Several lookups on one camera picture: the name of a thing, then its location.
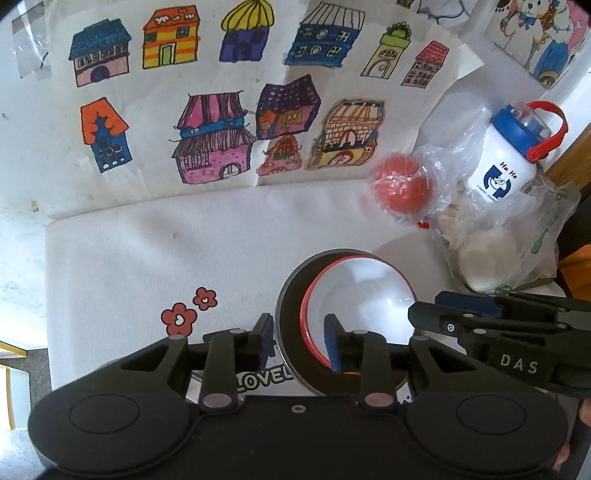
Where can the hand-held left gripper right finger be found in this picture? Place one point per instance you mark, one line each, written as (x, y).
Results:
(332, 344)

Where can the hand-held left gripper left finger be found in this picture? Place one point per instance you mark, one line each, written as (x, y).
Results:
(265, 339)

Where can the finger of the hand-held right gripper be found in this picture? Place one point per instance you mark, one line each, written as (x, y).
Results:
(438, 321)
(466, 302)

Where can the white bowl with red rim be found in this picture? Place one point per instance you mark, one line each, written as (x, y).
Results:
(360, 295)

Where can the person's right hand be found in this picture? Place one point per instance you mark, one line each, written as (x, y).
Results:
(585, 415)

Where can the white plate with black print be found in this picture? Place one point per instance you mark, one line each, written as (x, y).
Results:
(258, 381)

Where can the plastic bag of white buns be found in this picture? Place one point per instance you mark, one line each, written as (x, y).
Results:
(494, 258)

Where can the orange ball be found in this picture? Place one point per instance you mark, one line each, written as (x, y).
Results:
(399, 184)

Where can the white tablecloth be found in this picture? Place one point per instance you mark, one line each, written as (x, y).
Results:
(161, 249)

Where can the clear plastic bag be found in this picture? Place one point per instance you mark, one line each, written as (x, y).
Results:
(455, 161)

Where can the white bottle with blue lid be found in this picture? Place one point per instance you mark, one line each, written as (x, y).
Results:
(501, 161)

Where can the house drawing paper sheet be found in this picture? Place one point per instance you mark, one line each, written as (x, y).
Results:
(207, 69)

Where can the cartoon bear poster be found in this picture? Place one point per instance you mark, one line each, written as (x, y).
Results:
(545, 37)

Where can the clear tape strip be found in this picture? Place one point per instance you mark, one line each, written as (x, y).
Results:
(30, 41)

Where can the wooden frame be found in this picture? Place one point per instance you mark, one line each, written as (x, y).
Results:
(11, 355)

